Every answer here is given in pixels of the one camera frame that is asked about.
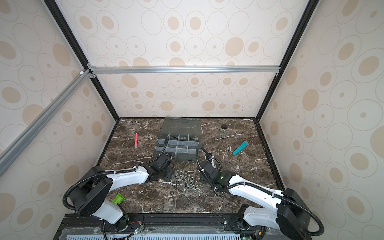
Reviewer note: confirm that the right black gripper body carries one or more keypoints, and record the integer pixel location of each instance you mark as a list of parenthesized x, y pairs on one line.
[(202, 180)]

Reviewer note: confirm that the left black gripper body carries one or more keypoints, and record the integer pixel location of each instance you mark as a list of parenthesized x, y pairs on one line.
[(165, 175)]

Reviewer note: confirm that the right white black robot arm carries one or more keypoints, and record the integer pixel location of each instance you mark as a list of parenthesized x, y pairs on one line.
[(282, 210)]

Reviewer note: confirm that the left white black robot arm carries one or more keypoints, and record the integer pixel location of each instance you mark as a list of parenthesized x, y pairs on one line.
[(87, 197)]

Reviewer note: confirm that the pile of dark wing nuts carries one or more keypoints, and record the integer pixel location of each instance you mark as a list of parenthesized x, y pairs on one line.
[(179, 178)]

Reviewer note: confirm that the cluster of silver hex nuts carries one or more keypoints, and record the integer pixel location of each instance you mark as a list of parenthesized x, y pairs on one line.
[(191, 180)]

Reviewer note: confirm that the pink marker pen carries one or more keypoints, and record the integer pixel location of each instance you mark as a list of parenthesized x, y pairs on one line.
[(136, 141)]

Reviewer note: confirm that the small black-lidded glass jar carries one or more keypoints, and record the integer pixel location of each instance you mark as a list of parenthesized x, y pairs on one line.
[(223, 130)]

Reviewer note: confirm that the grey compartment organizer box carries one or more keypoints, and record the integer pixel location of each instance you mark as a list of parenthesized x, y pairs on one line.
[(183, 136)]

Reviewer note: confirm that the green plastic packet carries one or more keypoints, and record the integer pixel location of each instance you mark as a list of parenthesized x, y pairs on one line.
[(118, 199)]

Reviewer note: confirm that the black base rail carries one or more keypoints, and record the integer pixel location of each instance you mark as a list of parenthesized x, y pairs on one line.
[(165, 227)]

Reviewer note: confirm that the horizontal aluminium frame bar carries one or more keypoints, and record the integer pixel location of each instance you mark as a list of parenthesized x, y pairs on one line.
[(185, 70)]

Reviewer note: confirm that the left diagonal aluminium frame bar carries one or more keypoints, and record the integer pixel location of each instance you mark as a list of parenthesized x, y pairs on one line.
[(26, 137)]

